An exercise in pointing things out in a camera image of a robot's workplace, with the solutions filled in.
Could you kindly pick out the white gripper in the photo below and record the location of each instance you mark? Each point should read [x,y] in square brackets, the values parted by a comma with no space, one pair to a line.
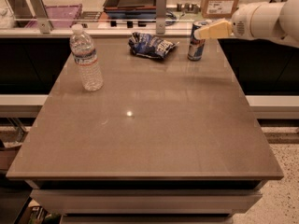
[240,23]

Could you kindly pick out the blue silver redbull can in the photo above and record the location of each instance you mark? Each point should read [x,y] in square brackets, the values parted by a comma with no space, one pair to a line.
[196,46]

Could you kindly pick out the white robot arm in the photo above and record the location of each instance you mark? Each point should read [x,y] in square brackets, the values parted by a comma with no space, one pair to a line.
[275,22]

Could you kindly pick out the clear plastic water bottle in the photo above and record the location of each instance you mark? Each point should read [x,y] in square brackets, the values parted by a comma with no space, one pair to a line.
[85,56]

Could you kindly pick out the cardboard box with label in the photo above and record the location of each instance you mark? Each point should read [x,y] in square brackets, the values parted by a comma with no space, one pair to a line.
[218,8]

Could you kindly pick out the crumpled blue chip bag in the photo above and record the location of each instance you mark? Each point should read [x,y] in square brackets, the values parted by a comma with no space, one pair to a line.
[150,46]

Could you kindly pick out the dark metal tray stack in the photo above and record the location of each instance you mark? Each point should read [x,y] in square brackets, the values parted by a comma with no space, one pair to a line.
[130,9]

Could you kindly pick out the purple plastic tray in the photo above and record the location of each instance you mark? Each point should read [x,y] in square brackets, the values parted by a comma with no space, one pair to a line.
[59,16]

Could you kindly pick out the white drawer under table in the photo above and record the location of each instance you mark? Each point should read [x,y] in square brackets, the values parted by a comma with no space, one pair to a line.
[146,201]

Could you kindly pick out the middle metal glass bracket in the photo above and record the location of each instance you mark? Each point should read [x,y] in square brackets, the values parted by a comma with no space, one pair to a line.
[160,16]

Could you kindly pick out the left metal glass bracket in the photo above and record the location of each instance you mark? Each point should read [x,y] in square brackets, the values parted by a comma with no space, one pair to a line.
[43,22]

